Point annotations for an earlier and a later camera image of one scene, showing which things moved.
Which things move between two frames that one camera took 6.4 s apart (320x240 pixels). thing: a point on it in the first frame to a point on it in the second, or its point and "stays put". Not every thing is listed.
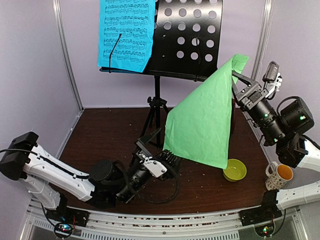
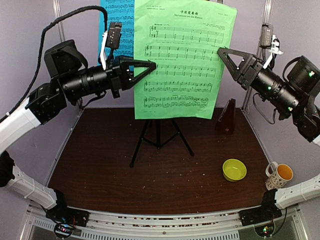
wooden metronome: x=234 y=138 to x=225 y=124
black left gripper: x=172 y=169 to x=115 y=74
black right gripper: x=244 y=98 to x=246 y=79
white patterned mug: x=281 y=173 stays put
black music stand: x=185 y=44 to x=158 y=145
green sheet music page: x=198 y=128 to x=182 y=37
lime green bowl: x=235 y=170 stays put
